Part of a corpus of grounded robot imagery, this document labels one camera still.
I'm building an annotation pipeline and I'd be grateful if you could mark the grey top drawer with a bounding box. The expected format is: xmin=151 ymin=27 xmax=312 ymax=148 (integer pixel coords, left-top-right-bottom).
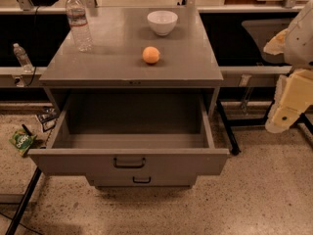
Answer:
xmin=29 ymin=92 xmax=228 ymax=177

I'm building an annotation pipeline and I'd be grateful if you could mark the grey drawer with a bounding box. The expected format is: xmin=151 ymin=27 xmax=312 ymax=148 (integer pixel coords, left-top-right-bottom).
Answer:
xmin=29 ymin=92 xmax=228 ymax=177
xmin=87 ymin=175 xmax=197 ymax=188

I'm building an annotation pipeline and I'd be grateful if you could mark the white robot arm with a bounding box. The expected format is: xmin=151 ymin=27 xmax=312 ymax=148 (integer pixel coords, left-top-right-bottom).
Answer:
xmin=263 ymin=0 xmax=313 ymax=133

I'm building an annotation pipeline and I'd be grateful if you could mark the grey metal drawer cabinet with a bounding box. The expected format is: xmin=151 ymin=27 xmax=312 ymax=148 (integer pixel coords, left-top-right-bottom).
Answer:
xmin=40 ymin=8 xmax=223 ymax=178

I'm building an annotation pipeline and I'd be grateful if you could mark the grey bottom drawer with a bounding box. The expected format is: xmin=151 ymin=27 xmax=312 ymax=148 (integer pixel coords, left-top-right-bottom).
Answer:
xmin=87 ymin=175 xmax=197 ymax=188

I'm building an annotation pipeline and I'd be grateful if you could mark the black chair with stand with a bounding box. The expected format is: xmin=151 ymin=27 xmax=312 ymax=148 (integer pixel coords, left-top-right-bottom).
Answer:
xmin=216 ymin=18 xmax=313 ymax=156

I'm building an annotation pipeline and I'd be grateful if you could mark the orange fruit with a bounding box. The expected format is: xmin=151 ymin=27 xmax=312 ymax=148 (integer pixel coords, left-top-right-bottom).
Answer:
xmin=142 ymin=46 xmax=160 ymax=64

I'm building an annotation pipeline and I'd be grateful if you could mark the white ceramic bowl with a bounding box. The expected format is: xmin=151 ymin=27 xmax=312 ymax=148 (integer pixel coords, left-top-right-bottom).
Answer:
xmin=147 ymin=11 xmax=178 ymax=36

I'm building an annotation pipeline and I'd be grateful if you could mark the large clear water bottle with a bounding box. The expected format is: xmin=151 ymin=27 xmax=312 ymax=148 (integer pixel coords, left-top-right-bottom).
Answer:
xmin=66 ymin=0 xmax=93 ymax=52

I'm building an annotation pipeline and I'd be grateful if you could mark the dark snack packet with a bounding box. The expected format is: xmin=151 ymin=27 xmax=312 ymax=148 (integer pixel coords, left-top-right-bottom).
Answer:
xmin=36 ymin=107 xmax=58 ymax=132

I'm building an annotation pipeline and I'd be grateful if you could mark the small clear water bottle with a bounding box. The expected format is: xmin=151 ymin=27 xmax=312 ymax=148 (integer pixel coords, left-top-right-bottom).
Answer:
xmin=13 ymin=43 xmax=34 ymax=73

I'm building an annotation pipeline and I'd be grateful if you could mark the green snack bag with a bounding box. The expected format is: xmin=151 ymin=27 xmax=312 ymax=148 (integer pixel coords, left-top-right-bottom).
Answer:
xmin=9 ymin=129 xmax=36 ymax=157

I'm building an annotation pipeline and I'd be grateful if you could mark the black pole on floor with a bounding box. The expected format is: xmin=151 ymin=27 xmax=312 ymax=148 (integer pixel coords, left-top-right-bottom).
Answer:
xmin=5 ymin=168 xmax=41 ymax=235

